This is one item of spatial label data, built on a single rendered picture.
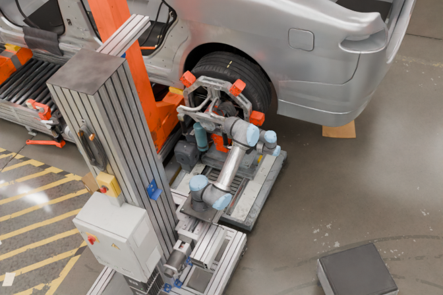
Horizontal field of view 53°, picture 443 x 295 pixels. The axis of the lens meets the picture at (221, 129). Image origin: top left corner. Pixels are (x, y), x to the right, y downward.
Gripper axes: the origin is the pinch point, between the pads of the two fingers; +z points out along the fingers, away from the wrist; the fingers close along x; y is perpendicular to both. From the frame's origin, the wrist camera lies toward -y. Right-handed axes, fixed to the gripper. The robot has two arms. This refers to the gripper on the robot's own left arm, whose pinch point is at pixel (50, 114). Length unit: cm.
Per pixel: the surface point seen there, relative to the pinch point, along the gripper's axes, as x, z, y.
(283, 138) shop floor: 173, -72, 104
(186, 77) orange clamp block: 88, -39, 2
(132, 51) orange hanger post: 56, -25, -30
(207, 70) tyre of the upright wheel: 98, -51, -3
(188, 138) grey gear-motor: 94, -27, 73
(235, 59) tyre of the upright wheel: 117, -61, -7
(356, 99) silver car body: 142, -146, 6
